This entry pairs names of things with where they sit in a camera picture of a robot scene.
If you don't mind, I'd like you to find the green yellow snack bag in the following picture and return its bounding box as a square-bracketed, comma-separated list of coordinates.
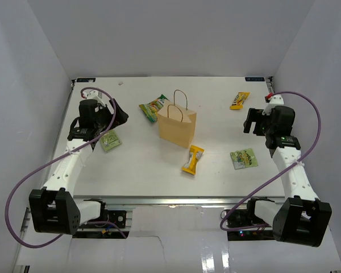
[139, 94, 169, 123]

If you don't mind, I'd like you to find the brown paper bag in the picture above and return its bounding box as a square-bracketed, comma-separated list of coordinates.
[156, 89, 197, 148]

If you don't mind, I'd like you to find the yellow snack bar wrapper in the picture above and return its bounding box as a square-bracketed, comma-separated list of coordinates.
[181, 145, 204, 175]

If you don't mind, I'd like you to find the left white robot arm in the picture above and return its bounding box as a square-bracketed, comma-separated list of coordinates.
[29, 98, 128, 235]

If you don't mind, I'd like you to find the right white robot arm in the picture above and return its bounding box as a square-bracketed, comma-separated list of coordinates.
[243, 106, 332, 247]

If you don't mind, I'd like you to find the green mint sachet left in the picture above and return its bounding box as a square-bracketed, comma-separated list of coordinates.
[99, 130, 122, 152]

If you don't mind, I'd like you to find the green mint sachet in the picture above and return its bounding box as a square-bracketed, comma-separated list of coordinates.
[99, 130, 122, 152]
[230, 148, 258, 170]

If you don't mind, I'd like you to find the yellow candy bar far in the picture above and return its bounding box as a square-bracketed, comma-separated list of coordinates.
[230, 92, 250, 110]

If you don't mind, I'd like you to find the green mint sachet right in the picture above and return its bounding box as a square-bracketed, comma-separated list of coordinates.
[230, 148, 258, 170]

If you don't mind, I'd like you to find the right blue corner label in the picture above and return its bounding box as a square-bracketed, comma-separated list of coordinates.
[245, 77, 265, 82]

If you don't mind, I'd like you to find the blue corner label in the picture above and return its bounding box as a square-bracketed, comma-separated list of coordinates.
[245, 77, 265, 82]
[76, 77, 96, 83]

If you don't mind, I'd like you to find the left blue corner label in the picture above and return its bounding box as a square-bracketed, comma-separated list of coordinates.
[76, 77, 96, 83]

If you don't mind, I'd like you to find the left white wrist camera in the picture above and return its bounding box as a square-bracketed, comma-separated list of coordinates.
[81, 89, 106, 106]

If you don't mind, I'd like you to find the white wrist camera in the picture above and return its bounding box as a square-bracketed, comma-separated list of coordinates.
[81, 89, 106, 106]
[262, 93, 284, 115]

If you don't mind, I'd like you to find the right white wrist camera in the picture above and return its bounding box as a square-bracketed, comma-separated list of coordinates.
[262, 93, 284, 115]

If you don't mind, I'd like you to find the aluminium front rail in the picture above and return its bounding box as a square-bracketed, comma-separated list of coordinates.
[73, 196, 286, 207]

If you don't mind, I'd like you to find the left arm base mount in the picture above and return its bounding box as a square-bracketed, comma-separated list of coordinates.
[72, 209, 130, 239]

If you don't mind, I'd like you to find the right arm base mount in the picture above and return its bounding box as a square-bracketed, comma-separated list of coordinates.
[226, 209, 274, 242]

